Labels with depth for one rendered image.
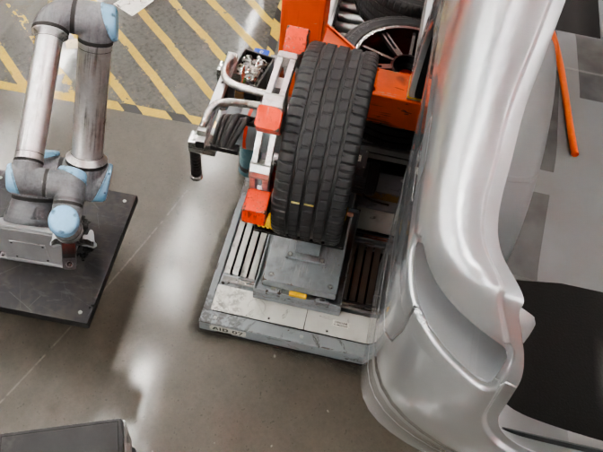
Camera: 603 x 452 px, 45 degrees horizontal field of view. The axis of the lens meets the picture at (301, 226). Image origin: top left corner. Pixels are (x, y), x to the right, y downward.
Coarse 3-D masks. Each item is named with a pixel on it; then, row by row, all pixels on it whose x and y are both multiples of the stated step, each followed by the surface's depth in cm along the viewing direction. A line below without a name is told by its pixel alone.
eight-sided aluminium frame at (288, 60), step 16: (288, 64) 230; (272, 80) 223; (288, 80) 224; (272, 96) 219; (288, 96) 269; (256, 144) 221; (272, 144) 220; (256, 160) 221; (272, 160) 224; (256, 176) 223; (272, 192) 261
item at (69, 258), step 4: (64, 244) 237; (68, 244) 237; (72, 244) 238; (64, 248) 237; (68, 248) 238; (72, 248) 238; (64, 252) 238; (68, 252) 238; (72, 252) 238; (64, 256) 238; (68, 256) 238; (72, 256) 239; (76, 256) 241; (64, 260) 238; (68, 260) 239; (72, 260) 239; (76, 260) 240; (64, 264) 239; (68, 264) 239; (72, 264) 239; (76, 264) 240; (64, 268) 239; (68, 268) 240; (72, 268) 240
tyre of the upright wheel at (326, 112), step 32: (320, 64) 220; (352, 64) 222; (320, 96) 214; (352, 96) 216; (288, 128) 213; (320, 128) 213; (352, 128) 212; (288, 160) 215; (320, 160) 214; (352, 160) 213; (288, 192) 220; (320, 192) 218; (288, 224) 231; (320, 224) 227
